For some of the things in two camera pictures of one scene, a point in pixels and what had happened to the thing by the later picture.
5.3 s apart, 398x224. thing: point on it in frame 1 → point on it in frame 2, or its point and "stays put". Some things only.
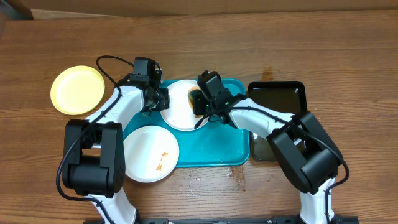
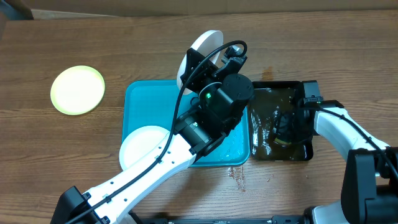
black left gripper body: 152,107 → 198,81
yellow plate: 77,90 stays put
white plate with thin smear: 180,115 → 205,44
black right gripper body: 212,115 → 303,131
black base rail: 331,219 stays put
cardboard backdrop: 62,9 stays put
